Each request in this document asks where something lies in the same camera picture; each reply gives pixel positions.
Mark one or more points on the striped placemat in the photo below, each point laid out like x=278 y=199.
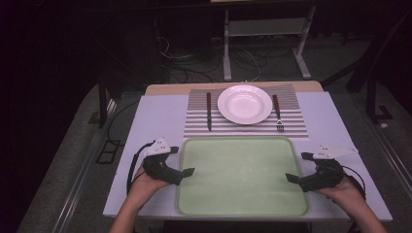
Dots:
x=197 y=124

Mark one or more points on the white metal stand frame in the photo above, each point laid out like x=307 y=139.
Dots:
x=265 y=27

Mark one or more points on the person's right hand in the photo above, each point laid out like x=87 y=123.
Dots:
x=341 y=191

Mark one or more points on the light green tray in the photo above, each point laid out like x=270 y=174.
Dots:
x=243 y=178

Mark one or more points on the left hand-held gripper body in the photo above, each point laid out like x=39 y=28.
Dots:
x=162 y=173

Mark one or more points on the person's left hand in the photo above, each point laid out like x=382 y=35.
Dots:
x=147 y=186

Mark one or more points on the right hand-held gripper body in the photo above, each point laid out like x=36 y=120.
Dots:
x=324 y=176

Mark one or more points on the dark metal stand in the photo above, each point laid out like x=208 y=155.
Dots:
x=103 y=103
x=372 y=103

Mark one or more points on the white round plate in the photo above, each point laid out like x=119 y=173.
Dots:
x=244 y=105

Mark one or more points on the small white floor object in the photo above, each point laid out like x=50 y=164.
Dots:
x=384 y=125

